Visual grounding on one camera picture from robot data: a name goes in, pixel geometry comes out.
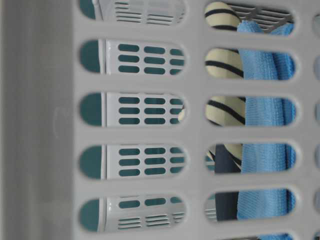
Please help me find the white plastic shopping basket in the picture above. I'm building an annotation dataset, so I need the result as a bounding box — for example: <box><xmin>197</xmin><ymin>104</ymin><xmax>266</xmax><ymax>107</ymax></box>
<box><xmin>0</xmin><ymin>0</ymin><xmax>320</xmax><ymax>240</ymax></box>

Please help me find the cream navy striped cloth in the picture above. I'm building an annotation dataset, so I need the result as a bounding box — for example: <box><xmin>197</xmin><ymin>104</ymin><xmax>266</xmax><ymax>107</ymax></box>
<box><xmin>204</xmin><ymin>1</ymin><xmax>246</xmax><ymax>174</ymax></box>

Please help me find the dark navy cloth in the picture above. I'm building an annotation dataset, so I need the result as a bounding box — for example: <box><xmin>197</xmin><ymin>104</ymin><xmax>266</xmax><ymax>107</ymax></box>
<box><xmin>215</xmin><ymin>144</ymin><xmax>242</xmax><ymax>221</ymax></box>

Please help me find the light blue microfiber cloth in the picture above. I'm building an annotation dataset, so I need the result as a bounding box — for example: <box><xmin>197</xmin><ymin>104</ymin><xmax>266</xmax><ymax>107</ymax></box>
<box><xmin>235</xmin><ymin>19</ymin><xmax>320</xmax><ymax>240</ymax></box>

